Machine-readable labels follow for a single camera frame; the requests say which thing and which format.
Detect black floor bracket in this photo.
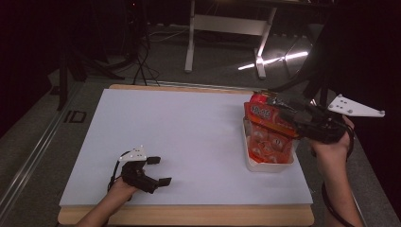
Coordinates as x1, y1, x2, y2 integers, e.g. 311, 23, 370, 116
63, 110, 87, 124

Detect person's left hand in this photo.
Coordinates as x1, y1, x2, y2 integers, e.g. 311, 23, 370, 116
108, 178, 140, 202

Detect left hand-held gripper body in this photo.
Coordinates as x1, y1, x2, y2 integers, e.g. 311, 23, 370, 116
117, 145, 160, 195

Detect white divided tray container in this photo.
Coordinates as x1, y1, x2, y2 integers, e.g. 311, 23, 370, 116
241, 116, 298, 173

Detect black floor cables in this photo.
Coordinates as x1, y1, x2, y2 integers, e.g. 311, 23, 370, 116
131, 37, 161, 87

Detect dark stand legs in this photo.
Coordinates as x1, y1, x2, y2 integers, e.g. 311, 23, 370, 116
268, 56, 332, 107

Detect white desk frame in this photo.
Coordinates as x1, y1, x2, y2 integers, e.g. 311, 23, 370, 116
183, 0, 278, 79

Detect person's right hand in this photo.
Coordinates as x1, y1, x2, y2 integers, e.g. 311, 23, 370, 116
306, 115, 357, 163

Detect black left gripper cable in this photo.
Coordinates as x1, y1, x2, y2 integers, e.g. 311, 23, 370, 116
107, 152, 131, 193

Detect orange candy bag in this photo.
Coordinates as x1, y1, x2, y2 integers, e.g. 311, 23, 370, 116
243, 90, 301, 165

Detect black metal stand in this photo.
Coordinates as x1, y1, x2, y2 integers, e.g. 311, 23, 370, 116
56, 46, 126, 112

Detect white floor cable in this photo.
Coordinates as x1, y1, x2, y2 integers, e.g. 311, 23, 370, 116
147, 26, 191, 44

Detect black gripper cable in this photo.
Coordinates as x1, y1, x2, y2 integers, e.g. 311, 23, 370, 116
321, 124, 357, 227
107, 152, 131, 193

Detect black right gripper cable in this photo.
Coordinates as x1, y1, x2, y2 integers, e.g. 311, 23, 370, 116
321, 124, 357, 227

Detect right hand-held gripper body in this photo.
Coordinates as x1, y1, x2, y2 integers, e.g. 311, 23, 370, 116
292, 94, 386, 145

